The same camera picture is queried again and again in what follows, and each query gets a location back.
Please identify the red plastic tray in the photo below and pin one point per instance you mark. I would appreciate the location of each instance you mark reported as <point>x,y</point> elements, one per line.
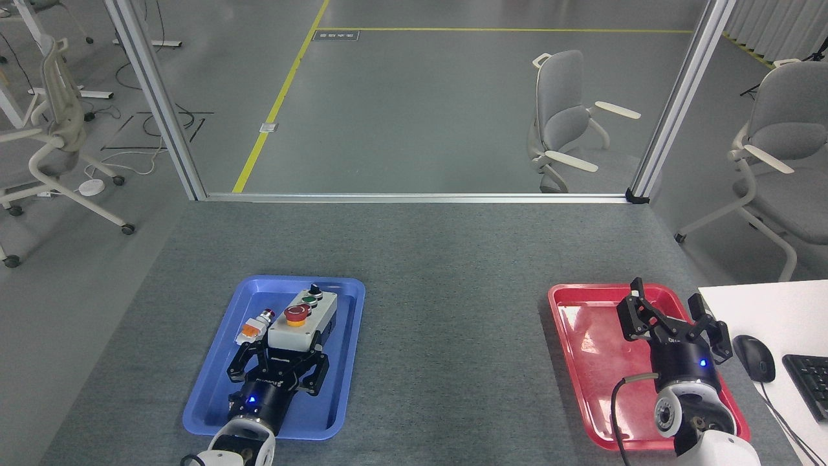
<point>601,382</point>

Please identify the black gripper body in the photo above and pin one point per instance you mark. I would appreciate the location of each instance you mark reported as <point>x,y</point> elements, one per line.
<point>680,361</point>
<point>268,395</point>

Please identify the blue plastic tray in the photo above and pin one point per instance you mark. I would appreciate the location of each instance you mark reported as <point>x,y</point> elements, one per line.
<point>336,395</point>

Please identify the dark floor label plate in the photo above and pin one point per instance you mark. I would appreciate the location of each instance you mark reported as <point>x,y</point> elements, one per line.
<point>336,35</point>

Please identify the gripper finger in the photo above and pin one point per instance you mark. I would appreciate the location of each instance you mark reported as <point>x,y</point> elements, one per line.
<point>634,322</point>
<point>717,338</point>
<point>246,362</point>
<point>315,375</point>

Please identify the black corner bracket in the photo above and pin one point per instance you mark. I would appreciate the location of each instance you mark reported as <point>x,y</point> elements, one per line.
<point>637,196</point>

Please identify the white round floor device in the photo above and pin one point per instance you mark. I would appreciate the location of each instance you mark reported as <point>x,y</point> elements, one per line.
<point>91,187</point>

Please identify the white side desk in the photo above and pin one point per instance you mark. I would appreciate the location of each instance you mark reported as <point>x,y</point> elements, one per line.
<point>776,310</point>

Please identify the black computer mouse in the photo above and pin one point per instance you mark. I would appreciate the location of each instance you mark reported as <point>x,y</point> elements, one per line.
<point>755,359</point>

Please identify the black keyboard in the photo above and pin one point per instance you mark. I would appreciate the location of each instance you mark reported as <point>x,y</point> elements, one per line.
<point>812,385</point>

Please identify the silver floor socket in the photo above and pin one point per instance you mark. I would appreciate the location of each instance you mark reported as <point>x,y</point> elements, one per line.
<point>269,127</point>

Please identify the silver aluminium rail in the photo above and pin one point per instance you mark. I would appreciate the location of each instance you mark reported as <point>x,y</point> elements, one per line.
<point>414,197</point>

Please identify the silver aluminium post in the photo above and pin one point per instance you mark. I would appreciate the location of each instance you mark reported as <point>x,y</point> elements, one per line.
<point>682,97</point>
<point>158,97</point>

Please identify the red push button switch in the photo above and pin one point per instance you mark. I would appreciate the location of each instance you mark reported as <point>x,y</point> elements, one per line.
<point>255,327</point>

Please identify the white control box with buttons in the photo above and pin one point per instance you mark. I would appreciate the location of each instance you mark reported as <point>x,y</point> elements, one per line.
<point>288,336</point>

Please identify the white desk foot bar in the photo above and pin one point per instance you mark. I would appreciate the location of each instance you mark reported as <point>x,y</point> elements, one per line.
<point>97,94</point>

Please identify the white curtain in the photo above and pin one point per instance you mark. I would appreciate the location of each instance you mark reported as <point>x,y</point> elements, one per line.
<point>776,26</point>

